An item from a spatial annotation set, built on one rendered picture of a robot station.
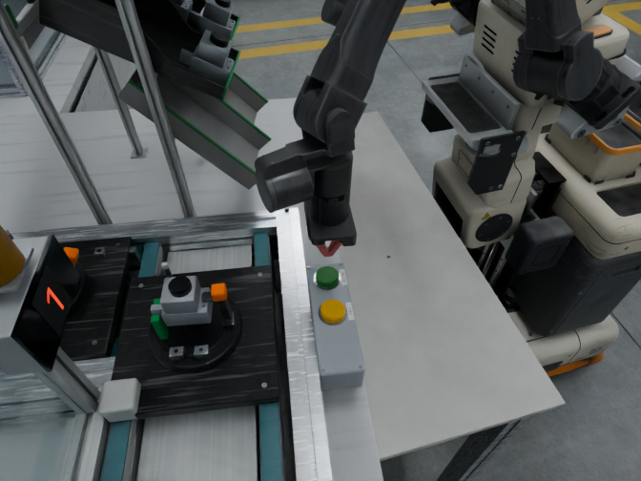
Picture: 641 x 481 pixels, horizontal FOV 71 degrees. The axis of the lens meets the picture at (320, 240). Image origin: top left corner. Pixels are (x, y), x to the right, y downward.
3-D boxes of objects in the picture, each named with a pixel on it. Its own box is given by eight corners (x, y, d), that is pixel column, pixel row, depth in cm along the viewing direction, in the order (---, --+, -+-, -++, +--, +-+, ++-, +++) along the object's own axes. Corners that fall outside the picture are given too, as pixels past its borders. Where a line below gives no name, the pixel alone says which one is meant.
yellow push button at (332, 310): (342, 303, 75) (342, 297, 73) (346, 324, 72) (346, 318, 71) (319, 306, 75) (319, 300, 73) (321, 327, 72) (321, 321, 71)
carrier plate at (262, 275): (272, 271, 80) (271, 263, 78) (279, 403, 64) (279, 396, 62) (134, 284, 78) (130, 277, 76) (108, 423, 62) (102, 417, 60)
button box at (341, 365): (342, 281, 85) (343, 261, 80) (362, 386, 71) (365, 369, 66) (305, 284, 84) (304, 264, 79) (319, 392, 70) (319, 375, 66)
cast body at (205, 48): (230, 74, 78) (241, 38, 74) (224, 87, 76) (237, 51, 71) (182, 53, 76) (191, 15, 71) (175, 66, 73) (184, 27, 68)
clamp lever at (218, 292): (235, 311, 68) (225, 282, 63) (235, 322, 67) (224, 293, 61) (211, 314, 68) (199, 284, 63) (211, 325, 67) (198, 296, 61)
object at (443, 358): (376, 119, 133) (377, 111, 131) (559, 409, 75) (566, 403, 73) (133, 157, 121) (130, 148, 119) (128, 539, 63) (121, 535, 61)
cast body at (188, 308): (213, 298, 67) (204, 269, 62) (211, 324, 64) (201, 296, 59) (156, 302, 67) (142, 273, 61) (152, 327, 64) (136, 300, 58)
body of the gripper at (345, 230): (311, 248, 64) (311, 211, 58) (304, 199, 70) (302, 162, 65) (356, 243, 64) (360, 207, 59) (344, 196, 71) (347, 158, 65)
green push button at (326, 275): (337, 271, 80) (337, 264, 78) (340, 289, 77) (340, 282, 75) (314, 273, 79) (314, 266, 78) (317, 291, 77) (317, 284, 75)
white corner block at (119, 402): (145, 388, 65) (136, 376, 62) (141, 419, 62) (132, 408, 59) (113, 392, 65) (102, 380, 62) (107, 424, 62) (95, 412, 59)
